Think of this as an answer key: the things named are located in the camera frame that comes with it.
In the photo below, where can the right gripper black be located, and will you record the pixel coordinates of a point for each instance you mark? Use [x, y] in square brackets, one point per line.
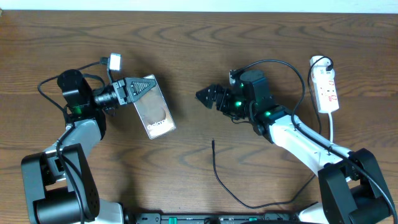
[224, 92]

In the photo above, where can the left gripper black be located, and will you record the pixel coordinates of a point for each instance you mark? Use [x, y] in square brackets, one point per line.
[122, 91]

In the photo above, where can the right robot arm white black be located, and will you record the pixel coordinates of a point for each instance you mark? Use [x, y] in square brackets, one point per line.
[352, 186]

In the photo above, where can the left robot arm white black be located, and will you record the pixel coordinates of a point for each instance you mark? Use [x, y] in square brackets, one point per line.
[58, 183]

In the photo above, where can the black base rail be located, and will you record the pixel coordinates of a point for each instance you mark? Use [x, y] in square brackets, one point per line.
[156, 218]

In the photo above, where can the white power strip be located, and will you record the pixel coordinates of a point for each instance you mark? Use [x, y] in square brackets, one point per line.
[322, 75]

